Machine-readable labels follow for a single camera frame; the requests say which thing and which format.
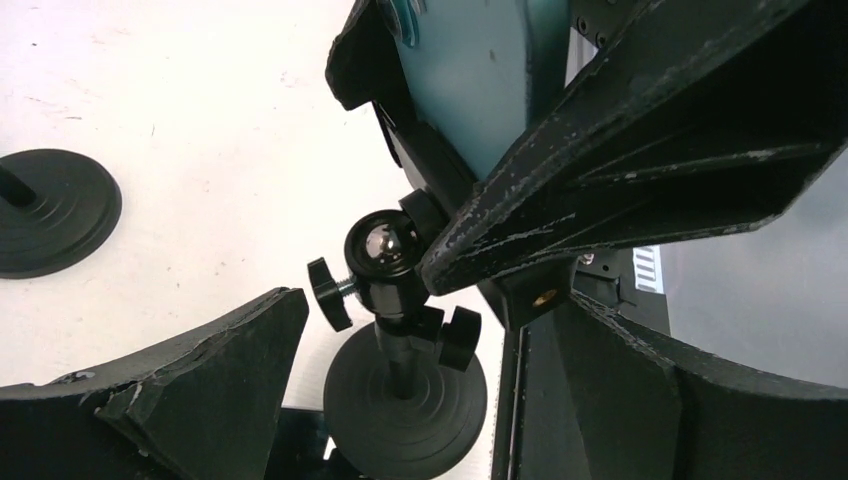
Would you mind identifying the right white cable duct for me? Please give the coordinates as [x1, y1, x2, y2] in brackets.
[632, 245, 665, 295]

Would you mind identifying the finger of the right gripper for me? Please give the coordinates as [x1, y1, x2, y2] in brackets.
[325, 0, 411, 129]
[420, 1, 847, 295]

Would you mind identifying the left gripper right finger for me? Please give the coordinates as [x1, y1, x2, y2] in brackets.
[554, 292, 847, 479]

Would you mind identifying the black phone stand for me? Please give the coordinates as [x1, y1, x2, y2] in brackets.
[1, 149, 122, 279]
[306, 99, 578, 480]

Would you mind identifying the blue-cased phone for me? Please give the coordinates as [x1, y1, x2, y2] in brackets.
[377, 0, 571, 179]

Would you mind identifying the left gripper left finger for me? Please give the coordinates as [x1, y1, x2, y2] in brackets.
[1, 288, 309, 479]

